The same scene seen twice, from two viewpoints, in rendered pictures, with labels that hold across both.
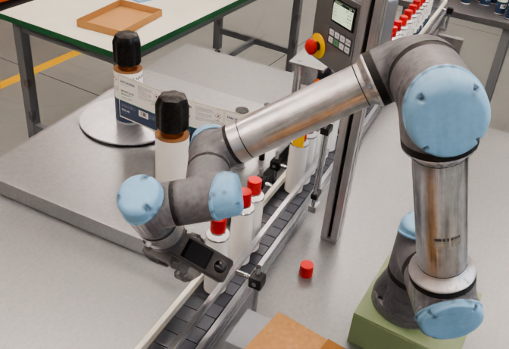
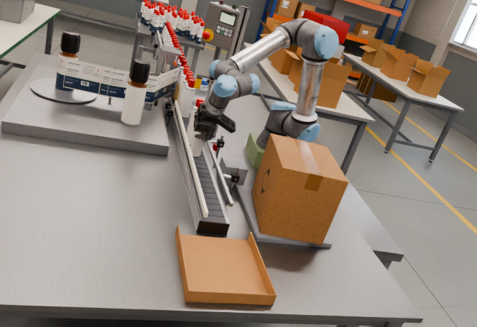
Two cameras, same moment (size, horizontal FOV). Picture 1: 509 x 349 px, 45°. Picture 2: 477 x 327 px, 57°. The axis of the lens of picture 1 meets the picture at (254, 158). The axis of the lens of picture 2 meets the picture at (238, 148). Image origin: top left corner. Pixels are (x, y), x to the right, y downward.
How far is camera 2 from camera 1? 1.21 m
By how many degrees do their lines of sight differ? 39
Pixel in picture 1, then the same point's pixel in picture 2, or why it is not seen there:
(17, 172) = (29, 120)
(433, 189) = (316, 75)
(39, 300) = (110, 176)
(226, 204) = (257, 85)
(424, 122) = (324, 45)
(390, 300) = not seen: hidden behind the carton
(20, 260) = (77, 162)
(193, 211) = (246, 89)
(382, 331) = not seen: hidden behind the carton
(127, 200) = (226, 84)
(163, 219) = (236, 93)
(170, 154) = (140, 95)
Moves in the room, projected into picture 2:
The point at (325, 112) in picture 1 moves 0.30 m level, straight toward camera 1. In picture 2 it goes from (272, 50) to (317, 75)
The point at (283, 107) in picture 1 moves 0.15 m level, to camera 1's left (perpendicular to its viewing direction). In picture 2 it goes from (256, 48) to (226, 44)
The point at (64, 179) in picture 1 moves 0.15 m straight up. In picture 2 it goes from (63, 120) to (67, 88)
